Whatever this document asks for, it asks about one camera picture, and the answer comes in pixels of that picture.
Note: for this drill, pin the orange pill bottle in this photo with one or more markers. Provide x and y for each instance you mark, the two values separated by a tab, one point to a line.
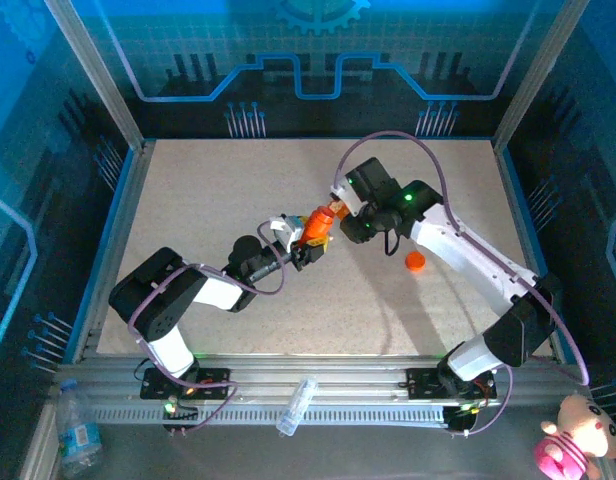
315	226

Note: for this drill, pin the orange bottle cap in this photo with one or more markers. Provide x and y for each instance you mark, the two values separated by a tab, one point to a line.
416	261

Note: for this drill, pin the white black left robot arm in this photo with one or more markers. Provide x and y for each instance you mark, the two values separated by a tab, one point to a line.
163	295

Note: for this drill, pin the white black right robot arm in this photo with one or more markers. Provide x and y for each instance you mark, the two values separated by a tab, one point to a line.
468	260

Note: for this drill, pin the clear plastic tube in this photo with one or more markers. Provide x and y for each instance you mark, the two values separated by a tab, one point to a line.
295	407

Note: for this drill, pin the water bottle with blue label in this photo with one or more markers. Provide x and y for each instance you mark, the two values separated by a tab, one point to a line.
80	440

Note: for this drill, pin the pink beige plush toy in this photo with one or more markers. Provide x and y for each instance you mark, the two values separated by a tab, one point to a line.
573	440

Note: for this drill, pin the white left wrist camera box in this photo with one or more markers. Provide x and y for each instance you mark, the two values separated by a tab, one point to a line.
288	231

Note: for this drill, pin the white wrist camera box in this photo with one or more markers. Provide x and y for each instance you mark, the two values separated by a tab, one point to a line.
344	196
288	231

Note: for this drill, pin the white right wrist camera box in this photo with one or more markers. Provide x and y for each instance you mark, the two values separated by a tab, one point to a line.
344	196

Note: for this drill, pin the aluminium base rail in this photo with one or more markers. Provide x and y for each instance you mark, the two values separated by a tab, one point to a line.
313	367

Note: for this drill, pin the aluminium side rail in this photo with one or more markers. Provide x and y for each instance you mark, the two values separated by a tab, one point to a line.
121	225

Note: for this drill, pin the aluminium frame post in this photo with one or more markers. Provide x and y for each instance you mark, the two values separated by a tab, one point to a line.
537	75
105	85

